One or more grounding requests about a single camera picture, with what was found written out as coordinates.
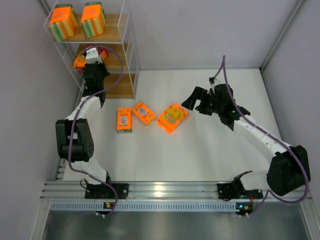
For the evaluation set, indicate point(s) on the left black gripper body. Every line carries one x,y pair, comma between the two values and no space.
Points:
92,66

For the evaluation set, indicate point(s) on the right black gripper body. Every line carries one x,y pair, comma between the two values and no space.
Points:
203,100

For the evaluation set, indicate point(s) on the pink sponge orange box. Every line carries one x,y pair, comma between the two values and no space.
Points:
80,61

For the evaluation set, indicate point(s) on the yellow smiley sponge orange box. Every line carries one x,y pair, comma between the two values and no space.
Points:
172,117

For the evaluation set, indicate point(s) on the striped sponge pack orange box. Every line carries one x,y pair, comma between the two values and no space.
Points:
63,22

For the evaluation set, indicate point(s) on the orange box with barcode label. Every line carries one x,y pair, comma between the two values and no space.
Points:
143,113

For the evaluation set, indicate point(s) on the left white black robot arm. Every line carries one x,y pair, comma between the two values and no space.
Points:
73,135

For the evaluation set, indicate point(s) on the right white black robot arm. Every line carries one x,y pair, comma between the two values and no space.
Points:
288,166

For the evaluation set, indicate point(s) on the slim orange sponge box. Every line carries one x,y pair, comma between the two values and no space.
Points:
124,122

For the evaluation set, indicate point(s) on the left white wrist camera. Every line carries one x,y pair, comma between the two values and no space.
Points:
92,56

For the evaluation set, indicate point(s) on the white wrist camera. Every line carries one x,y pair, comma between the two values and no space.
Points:
213,81
92,56

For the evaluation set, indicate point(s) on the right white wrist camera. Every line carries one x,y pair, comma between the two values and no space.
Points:
213,81

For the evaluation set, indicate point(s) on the white wire wooden shelf unit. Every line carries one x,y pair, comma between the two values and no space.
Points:
118,35

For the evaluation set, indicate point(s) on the aluminium mounting rail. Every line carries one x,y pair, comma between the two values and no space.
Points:
141,190

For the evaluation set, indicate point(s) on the grey slotted cable duct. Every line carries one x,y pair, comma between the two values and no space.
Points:
151,206

